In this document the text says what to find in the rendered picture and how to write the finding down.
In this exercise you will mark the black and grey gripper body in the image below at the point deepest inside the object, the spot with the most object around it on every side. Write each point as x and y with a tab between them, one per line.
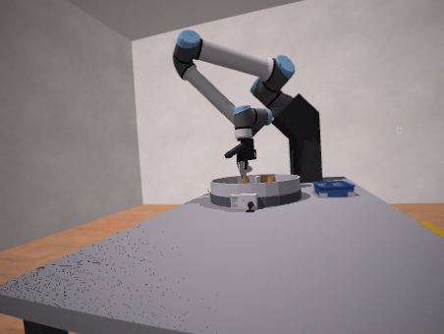
248	151

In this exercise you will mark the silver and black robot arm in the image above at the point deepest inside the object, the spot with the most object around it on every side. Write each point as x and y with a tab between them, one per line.
247	121

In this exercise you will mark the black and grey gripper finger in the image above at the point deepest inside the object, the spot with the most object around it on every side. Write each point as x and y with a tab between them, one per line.
239	164
246	167

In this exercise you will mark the blue crate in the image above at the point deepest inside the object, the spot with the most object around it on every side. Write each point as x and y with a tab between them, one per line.
334	191

